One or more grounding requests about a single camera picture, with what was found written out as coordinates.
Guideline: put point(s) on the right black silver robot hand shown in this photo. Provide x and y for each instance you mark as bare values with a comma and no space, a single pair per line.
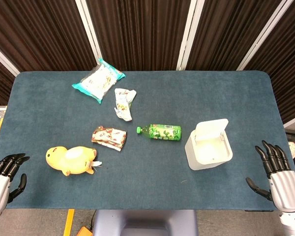
284,186

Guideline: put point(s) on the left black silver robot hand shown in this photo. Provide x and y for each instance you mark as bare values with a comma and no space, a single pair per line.
0,183

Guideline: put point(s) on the white lidded bin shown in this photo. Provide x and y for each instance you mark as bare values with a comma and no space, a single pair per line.
207,150

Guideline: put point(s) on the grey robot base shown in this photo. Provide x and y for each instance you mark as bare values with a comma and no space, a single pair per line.
145,222

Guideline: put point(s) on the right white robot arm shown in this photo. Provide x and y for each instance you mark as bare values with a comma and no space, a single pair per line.
293,222

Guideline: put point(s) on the yellow plush toy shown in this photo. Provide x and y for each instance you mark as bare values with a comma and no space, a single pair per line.
71,159

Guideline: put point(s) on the yellow floor tape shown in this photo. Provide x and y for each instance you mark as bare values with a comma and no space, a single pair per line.
68,222

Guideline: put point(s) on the orange box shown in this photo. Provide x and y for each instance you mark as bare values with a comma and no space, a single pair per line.
84,231

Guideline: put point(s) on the red white flattened wrapper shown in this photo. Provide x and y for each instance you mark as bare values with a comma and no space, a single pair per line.
109,137

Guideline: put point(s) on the green plastic tea bottle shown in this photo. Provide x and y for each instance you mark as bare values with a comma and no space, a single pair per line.
164,132

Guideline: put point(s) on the blue felt table mat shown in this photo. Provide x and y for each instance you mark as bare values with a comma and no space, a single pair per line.
147,177

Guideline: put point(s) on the teal clear snack bag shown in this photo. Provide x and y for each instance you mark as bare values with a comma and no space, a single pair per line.
98,82

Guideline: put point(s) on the crumpled white snack wrapper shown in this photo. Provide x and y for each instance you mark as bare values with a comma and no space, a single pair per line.
124,104

